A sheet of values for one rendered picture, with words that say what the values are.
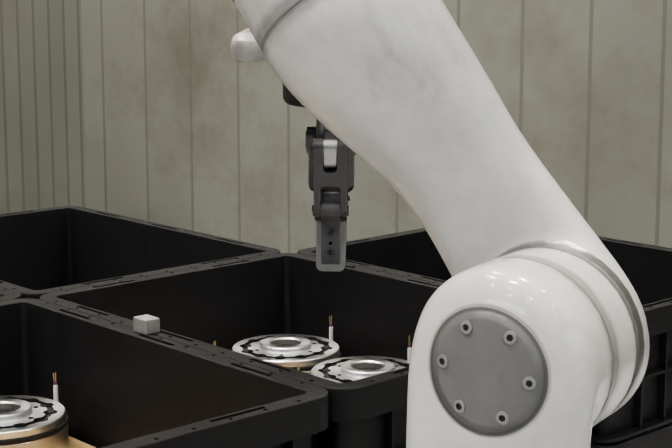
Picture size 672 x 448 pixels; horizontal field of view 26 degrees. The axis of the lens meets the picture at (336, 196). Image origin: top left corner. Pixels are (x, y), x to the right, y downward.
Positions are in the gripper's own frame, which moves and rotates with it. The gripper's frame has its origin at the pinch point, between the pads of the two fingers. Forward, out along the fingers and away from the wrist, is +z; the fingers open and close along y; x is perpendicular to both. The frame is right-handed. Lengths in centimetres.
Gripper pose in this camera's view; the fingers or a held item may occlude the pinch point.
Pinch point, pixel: (331, 243)
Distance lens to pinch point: 112.3
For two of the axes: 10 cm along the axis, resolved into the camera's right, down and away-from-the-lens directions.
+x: -10.0, -0.1, 0.2
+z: 0.0, 9.9, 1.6
